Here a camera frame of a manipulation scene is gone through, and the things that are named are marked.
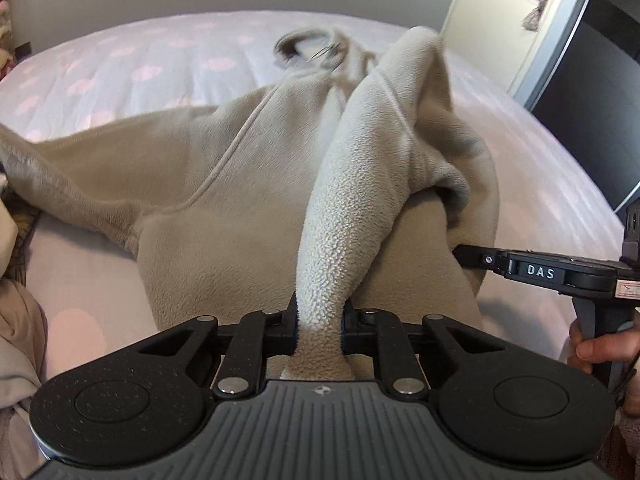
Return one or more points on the person's right forearm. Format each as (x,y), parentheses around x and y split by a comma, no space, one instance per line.
(627,440)

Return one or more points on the grey tassel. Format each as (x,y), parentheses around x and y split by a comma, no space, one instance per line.
(532,17)

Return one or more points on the white door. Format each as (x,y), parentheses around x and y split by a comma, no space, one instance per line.
(490,10)

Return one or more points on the bed with pink dotted sheet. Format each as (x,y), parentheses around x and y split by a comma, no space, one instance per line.
(150,60)

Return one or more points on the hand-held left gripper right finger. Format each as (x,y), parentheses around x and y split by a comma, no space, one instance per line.
(355,332)

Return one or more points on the clear tube of plush toys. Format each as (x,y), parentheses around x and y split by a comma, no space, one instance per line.
(4,10)

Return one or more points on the grey door frame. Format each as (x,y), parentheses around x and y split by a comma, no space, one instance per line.
(560,50)

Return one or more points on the rumpled clothes pile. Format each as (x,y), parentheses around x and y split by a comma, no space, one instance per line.
(17,350)

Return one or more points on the person's right hand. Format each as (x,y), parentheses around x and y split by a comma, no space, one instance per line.
(610,347)

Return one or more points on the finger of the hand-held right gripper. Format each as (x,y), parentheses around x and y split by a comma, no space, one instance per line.
(480,260)

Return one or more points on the dark wardrobe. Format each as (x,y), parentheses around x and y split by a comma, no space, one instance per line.
(600,85)

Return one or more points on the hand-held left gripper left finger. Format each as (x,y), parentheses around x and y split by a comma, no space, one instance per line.
(282,332)

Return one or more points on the beige fleece hoodie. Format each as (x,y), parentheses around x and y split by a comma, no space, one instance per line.
(240,185)

